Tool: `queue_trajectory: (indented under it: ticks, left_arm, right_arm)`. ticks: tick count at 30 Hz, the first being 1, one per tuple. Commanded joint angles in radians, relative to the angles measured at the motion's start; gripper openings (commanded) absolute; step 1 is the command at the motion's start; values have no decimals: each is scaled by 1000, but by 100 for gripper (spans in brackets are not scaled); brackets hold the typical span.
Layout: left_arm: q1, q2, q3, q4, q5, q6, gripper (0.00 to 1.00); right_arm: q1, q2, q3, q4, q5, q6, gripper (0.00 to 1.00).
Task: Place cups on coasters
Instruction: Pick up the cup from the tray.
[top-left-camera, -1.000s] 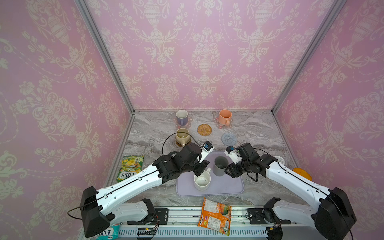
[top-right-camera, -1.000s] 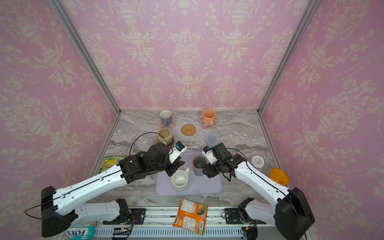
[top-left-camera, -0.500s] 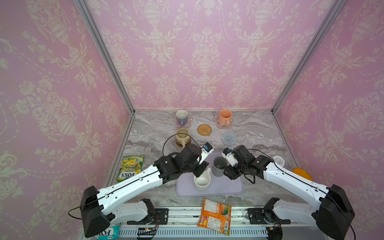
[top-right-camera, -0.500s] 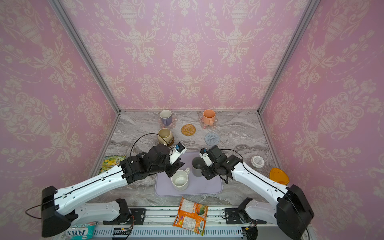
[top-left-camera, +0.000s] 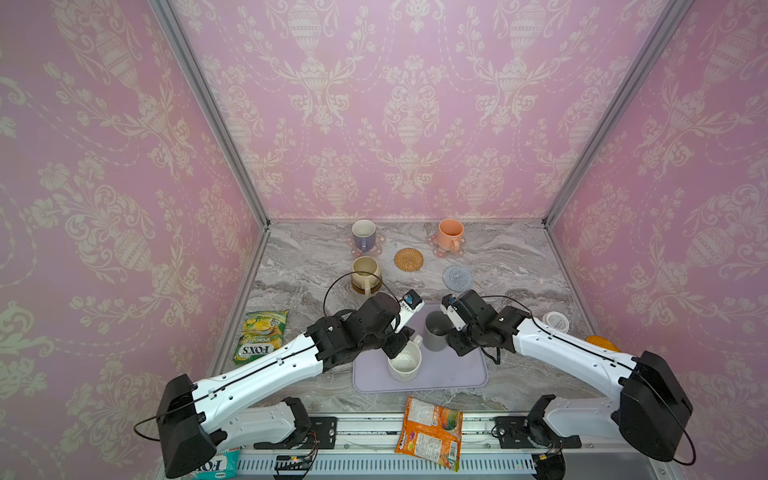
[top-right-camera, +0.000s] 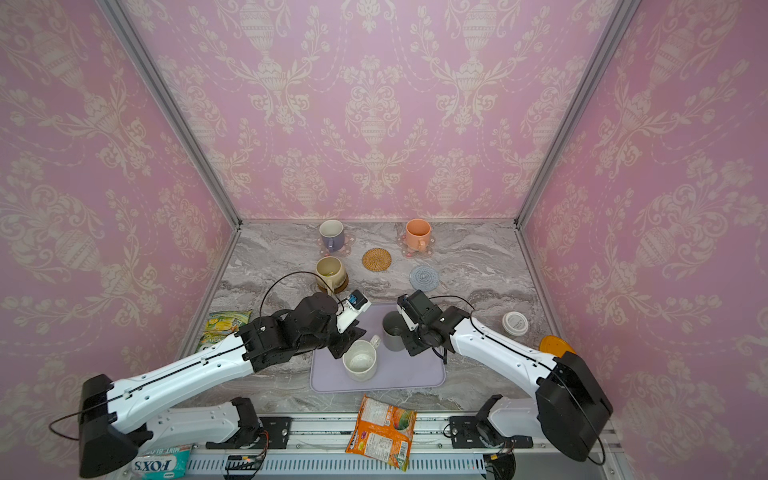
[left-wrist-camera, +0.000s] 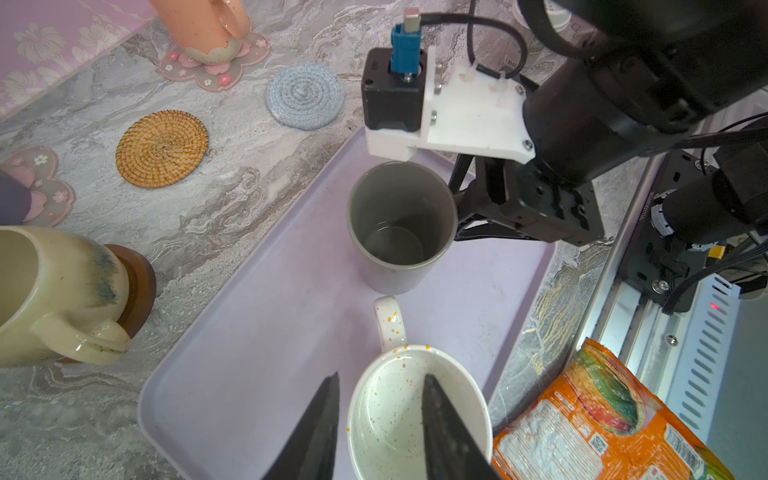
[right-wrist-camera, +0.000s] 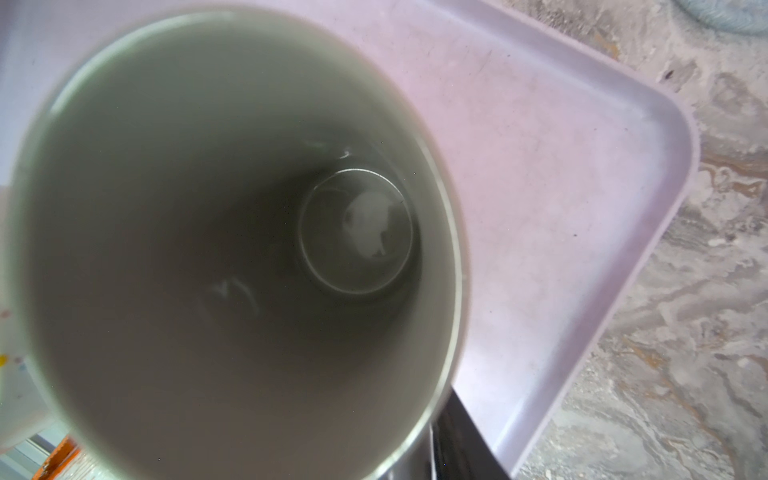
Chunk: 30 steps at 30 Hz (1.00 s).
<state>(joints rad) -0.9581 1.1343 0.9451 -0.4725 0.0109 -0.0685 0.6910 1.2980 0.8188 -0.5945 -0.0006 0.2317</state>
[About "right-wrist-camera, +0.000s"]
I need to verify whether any blue knitted round coaster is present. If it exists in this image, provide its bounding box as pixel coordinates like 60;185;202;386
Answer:
676;0;767;36

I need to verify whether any white mug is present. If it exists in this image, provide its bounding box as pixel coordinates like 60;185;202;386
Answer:
1;185;54;454

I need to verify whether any lavender plastic tray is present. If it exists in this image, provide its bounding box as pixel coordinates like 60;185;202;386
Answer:
1;1;699;478

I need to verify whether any grey green mug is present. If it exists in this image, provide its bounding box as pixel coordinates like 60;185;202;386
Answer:
5;7;467;479

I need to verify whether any orange snack packet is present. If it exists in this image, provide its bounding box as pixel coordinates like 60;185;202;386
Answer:
32;436;81;480

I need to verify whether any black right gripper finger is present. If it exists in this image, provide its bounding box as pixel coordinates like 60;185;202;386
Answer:
432;392;510;480

